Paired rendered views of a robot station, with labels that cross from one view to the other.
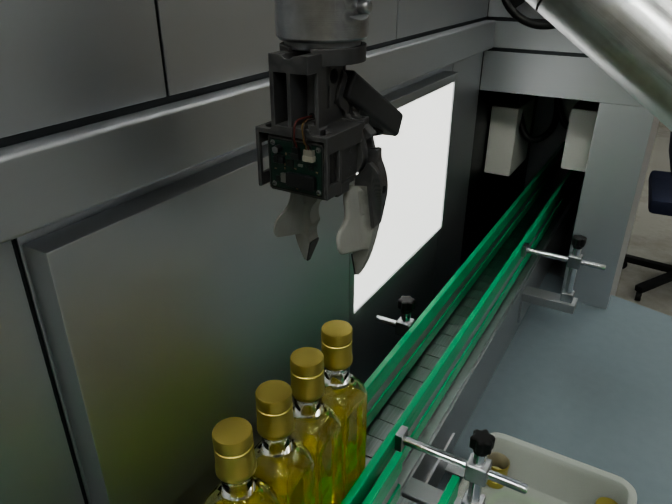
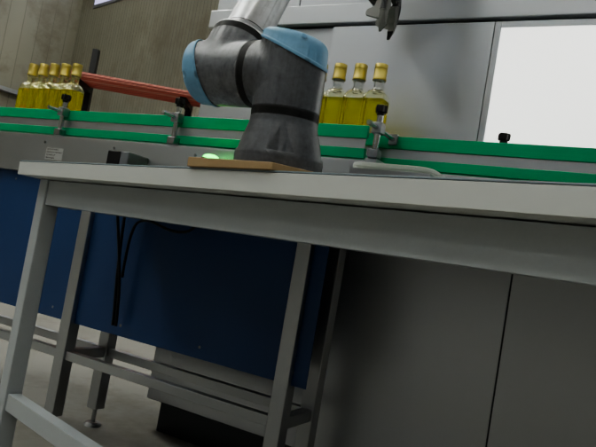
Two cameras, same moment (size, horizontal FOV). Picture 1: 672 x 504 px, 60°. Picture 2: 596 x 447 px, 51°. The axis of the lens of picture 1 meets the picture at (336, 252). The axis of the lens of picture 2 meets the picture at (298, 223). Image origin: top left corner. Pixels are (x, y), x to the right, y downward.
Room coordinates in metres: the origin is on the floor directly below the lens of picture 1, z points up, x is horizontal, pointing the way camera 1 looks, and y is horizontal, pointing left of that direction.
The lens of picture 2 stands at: (0.34, -1.61, 0.63)
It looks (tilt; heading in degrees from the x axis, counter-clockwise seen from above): 3 degrees up; 89
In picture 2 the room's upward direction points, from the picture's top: 10 degrees clockwise
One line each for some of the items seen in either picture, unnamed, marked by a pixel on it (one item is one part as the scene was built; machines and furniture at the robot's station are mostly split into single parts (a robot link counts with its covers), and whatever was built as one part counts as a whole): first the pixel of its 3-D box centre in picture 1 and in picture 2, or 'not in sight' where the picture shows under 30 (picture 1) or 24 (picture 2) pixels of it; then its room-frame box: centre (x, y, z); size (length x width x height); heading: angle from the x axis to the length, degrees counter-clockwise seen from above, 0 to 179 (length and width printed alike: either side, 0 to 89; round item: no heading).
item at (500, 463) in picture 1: (496, 470); not in sight; (0.66, -0.25, 0.79); 0.04 x 0.04 x 0.04
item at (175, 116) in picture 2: not in sight; (171, 120); (-0.02, 0.11, 0.94); 0.07 x 0.04 x 0.13; 60
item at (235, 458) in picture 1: (234, 449); not in sight; (0.37, 0.09, 1.14); 0.04 x 0.04 x 0.04
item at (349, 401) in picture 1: (336, 448); (371, 129); (0.52, 0.00, 0.99); 0.06 x 0.06 x 0.21; 59
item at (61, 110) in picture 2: not in sight; (57, 113); (-0.41, 0.34, 0.94); 0.07 x 0.04 x 0.13; 60
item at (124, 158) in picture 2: not in sight; (125, 168); (-0.12, 0.14, 0.79); 0.08 x 0.08 x 0.08; 60
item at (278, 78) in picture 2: not in sight; (287, 72); (0.30, -0.56, 0.94); 0.13 x 0.12 x 0.14; 149
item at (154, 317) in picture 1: (335, 234); (479, 87); (0.78, 0.00, 1.15); 0.90 x 0.03 x 0.34; 150
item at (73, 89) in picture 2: not in sight; (70, 104); (-0.46, 0.57, 1.02); 0.06 x 0.06 x 0.28; 60
